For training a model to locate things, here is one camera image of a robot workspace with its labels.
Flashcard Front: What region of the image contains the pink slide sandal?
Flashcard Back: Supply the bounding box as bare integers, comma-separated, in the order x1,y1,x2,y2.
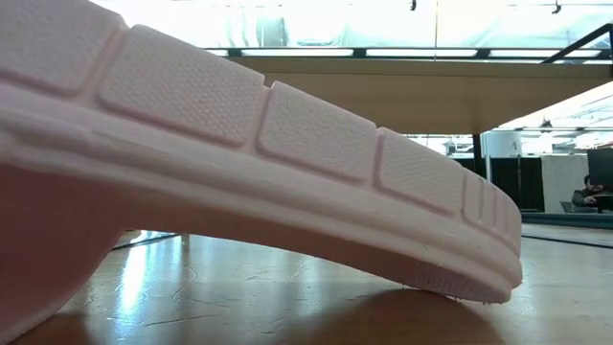
0,0,524,345

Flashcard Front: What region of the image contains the black partition panel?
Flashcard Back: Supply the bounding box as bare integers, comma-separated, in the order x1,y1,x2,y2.
488,157,545,213

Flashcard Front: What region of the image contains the person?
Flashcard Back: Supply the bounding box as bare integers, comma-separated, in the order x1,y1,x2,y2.
572,174,613,211

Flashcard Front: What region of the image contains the black monitor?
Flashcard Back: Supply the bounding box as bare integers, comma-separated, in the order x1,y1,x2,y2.
587,148,613,193

